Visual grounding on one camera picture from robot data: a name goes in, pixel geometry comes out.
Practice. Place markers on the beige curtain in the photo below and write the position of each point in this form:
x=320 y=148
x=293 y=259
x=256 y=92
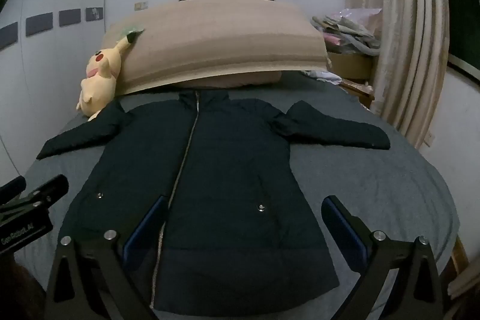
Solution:
x=408 y=42

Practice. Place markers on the white crumpled cloth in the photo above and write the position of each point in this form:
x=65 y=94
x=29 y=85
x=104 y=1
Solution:
x=324 y=76

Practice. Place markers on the brown pillow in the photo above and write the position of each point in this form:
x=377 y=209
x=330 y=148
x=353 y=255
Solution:
x=240 y=79

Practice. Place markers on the pile of clothes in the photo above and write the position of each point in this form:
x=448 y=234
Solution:
x=348 y=29

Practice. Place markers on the yellow plush toy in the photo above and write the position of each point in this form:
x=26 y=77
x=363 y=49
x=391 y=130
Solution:
x=99 y=76

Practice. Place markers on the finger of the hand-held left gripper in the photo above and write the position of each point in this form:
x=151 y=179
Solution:
x=50 y=188
x=13 y=185

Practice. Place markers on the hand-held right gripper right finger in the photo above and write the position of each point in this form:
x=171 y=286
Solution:
x=345 y=226

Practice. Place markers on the beige folded quilt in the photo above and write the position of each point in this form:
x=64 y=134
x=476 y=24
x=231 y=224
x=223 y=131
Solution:
x=225 y=39

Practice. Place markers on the wooden nightstand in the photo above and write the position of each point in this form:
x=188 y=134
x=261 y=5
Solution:
x=348 y=67

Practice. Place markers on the wall outlet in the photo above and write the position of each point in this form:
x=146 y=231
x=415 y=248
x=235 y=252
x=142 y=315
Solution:
x=428 y=140

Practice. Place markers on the window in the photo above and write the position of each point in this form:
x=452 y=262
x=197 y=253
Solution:
x=465 y=42

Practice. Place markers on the wall switch plate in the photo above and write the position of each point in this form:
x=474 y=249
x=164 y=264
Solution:
x=140 y=5

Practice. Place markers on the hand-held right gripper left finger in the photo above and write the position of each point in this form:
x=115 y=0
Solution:
x=146 y=230

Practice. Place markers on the white wardrobe with dark panels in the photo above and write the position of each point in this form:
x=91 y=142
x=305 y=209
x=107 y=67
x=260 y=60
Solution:
x=56 y=80

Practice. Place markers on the dark navy padded jacket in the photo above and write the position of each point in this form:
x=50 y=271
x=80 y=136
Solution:
x=225 y=173

